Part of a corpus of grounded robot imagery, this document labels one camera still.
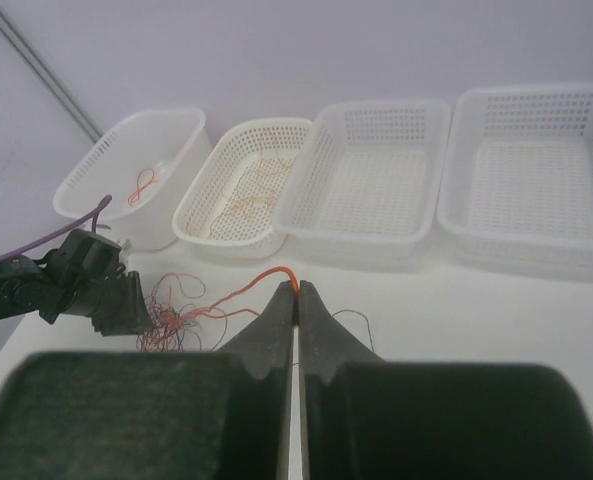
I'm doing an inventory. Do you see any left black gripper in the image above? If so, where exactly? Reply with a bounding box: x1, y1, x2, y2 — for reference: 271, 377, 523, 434
38, 229, 154, 336

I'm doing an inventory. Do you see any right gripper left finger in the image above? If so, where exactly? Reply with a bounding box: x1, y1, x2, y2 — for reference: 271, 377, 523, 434
217, 281, 295, 380

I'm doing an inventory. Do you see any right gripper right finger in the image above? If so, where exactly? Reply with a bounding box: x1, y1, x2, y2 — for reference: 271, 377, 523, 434
298, 280, 384, 384

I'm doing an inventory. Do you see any thin black wire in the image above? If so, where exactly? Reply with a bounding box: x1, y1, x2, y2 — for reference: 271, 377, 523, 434
331, 309, 376, 351

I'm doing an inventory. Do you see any red orange wire ball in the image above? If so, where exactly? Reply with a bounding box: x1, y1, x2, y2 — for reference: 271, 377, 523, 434
135, 272, 262, 354

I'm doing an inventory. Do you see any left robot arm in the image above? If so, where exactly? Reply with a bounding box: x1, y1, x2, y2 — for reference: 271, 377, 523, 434
0, 229, 154, 336

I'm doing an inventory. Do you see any white solid plastic tub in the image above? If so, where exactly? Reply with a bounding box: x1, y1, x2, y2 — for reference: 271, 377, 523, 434
53, 108, 212, 251

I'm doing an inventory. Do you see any white round-hole basket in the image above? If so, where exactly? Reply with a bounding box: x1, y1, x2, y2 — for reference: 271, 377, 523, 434
172, 117, 312, 260

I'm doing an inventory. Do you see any white slotted basket middle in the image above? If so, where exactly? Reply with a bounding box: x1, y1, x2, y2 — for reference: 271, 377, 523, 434
272, 98, 451, 271

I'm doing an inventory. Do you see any white slotted basket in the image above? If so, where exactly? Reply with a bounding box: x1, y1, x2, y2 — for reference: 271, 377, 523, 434
437, 82, 593, 281
272, 98, 451, 271

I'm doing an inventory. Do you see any white slotted basket right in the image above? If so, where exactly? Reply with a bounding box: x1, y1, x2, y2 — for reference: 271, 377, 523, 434
437, 82, 593, 281

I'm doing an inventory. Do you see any red wire in tub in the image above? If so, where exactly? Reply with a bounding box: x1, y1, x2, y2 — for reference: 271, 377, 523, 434
127, 167, 157, 206

